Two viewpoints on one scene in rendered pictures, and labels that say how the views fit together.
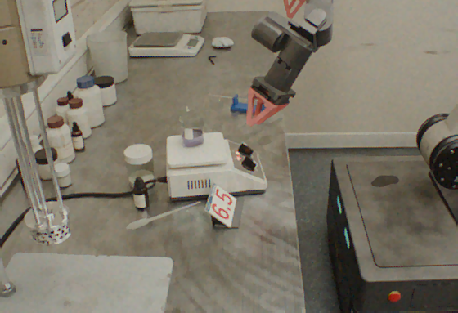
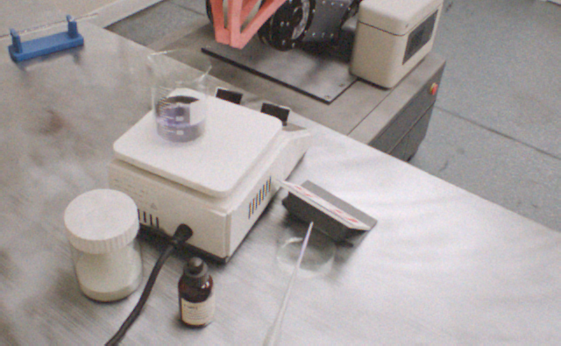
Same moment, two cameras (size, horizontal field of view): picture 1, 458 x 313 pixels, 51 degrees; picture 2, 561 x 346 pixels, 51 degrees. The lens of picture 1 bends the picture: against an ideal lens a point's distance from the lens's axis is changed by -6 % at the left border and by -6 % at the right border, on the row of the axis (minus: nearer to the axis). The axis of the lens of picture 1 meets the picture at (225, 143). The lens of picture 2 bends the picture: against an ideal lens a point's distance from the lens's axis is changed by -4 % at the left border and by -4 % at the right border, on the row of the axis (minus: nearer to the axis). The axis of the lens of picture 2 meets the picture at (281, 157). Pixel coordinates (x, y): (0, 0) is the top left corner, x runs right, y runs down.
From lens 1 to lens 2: 0.79 m
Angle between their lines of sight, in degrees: 53
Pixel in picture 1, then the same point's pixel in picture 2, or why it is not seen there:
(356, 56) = not seen: outside the picture
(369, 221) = not seen: hidden behind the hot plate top
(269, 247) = (446, 214)
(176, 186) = (237, 229)
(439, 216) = (273, 93)
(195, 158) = (241, 150)
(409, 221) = not seen: hidden behind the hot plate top
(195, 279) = (482, 335)
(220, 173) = (280, 154)
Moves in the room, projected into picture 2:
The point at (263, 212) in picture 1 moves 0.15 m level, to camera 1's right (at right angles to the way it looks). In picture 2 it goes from (357, 178) to (405, 114)
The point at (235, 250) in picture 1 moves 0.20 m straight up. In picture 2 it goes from (432, 251) to (493, 76)
